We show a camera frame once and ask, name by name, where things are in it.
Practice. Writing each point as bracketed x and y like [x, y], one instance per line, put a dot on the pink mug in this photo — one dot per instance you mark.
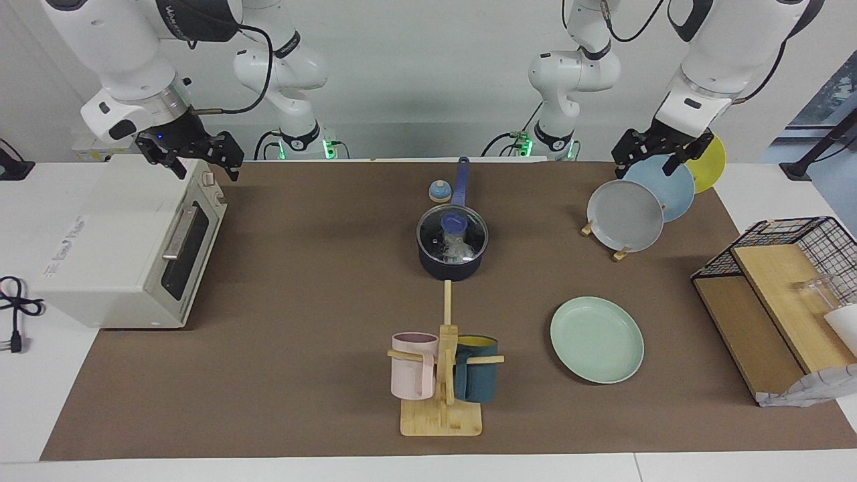
[410, 375]

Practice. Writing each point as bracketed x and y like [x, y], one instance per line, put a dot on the wooden plate rack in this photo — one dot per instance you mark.
[620, 254]

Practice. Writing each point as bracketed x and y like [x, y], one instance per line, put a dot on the black desk mount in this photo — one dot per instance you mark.
[13, 169]

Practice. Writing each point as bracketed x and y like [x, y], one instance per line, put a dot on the grey crumpled bag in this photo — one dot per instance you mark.
[810, 388]

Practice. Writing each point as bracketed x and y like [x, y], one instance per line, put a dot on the brown table mat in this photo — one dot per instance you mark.
[301, 375]

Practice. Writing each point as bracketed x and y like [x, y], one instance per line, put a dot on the wooden shelf boards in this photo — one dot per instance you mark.
[750, 335]

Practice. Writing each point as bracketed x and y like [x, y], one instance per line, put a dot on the light blue plate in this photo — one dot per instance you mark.
[676, 191]

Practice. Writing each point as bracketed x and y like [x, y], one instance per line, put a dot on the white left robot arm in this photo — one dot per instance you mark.
[710, 60]

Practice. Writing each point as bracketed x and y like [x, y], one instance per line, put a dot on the light green plate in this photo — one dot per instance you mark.
[596, 341]

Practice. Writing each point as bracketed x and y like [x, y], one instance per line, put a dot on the black clamp stand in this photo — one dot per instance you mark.
[813, 150]

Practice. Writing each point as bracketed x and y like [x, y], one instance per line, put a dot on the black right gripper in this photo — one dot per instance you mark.
[194, 144]

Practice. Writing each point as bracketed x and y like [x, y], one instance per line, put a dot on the beige toaster oven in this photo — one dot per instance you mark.
[100, 248]

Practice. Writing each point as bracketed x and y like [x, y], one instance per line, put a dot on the clear plastic bag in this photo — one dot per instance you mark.
[458, 249]

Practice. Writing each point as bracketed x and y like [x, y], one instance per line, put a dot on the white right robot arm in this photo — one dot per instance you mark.
[120, 53]

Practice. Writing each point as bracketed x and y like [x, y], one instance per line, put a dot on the yellow plate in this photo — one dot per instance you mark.
[711, 167]

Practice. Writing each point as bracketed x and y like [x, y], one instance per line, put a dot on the white power strip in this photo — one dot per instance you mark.
[87, 148]

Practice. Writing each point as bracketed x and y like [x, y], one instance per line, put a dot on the glass lid blue knob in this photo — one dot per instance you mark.
[432, 237]

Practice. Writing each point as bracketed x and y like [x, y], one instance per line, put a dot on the dark teal mug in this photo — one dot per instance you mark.
[477, 378]

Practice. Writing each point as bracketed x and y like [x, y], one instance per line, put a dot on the white cup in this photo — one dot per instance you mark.
[845, 328]

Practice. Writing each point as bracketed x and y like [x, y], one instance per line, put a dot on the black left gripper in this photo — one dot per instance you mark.
[669, 142]

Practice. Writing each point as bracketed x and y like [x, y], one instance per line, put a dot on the clear glass cup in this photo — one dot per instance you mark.
[817, 291]

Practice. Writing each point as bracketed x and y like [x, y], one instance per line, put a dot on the wooden mug tree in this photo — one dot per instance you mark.
[442, 418]

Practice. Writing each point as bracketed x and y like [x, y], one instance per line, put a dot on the grey plate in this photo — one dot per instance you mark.
[622, 217]

